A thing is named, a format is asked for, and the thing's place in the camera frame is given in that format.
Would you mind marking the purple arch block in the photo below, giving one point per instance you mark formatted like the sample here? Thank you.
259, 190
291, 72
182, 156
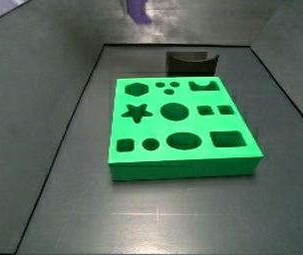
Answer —
137, 11

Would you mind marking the green shape sorter board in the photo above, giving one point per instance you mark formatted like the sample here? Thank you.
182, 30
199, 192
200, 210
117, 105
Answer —
178, 128

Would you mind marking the black fixture stand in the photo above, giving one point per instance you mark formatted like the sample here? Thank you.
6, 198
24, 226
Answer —
190, 64

